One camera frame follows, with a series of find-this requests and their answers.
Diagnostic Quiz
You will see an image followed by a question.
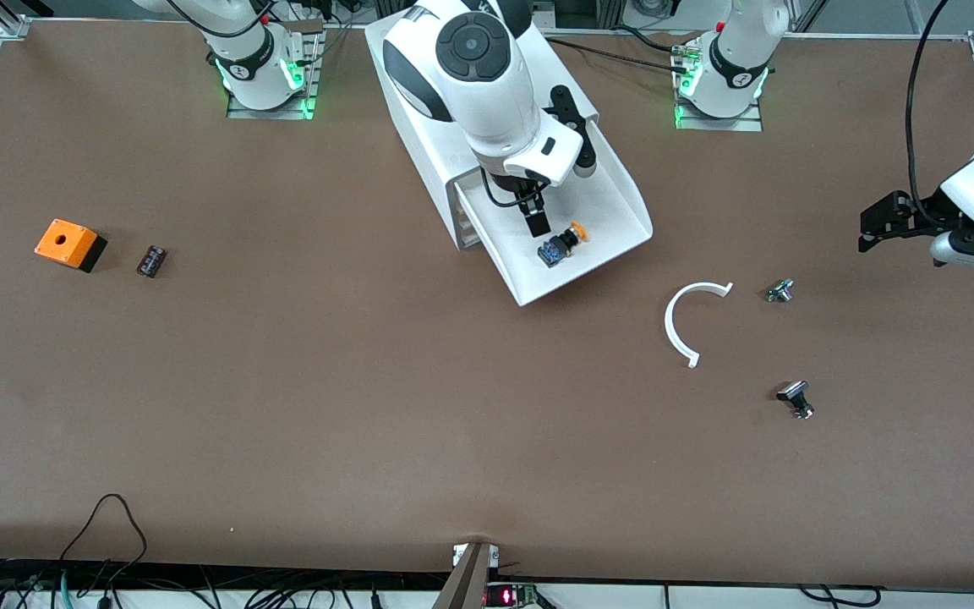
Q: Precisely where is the black silver switch part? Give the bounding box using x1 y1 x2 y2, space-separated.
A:
775 380 816 421

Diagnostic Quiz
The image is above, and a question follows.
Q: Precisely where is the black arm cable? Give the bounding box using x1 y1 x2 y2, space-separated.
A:
480 167 530 209
905 0 953 228

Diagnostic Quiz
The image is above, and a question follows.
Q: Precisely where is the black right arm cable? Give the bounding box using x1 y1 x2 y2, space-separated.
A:
480 167 530 209

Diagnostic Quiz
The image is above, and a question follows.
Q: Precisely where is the orange push button switch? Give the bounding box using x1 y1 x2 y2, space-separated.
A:
537 222 590 270

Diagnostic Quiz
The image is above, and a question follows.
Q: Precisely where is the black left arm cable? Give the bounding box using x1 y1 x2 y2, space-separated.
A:
905 0 953 228

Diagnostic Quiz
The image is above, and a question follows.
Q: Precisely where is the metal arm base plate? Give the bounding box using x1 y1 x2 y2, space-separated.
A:
227 30 324 120
675 42 765 133

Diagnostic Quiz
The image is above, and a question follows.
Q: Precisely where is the black table cable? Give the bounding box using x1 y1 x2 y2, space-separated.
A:
542 25 701 74

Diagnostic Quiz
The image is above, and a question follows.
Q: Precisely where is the thin black looped cable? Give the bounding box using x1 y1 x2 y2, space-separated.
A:
60 493 148 586

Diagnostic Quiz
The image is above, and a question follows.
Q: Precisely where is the white curved plastic arc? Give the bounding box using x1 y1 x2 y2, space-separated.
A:
665 282 735 370

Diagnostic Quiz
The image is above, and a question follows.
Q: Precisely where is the black cable bundle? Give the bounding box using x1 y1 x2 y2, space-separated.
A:
0 557 420 609

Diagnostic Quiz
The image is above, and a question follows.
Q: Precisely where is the orange box with hole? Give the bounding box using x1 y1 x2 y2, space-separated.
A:
34 218 108 274

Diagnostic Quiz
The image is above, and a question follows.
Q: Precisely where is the red digit display module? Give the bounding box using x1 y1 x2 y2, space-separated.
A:
485 582 540 609

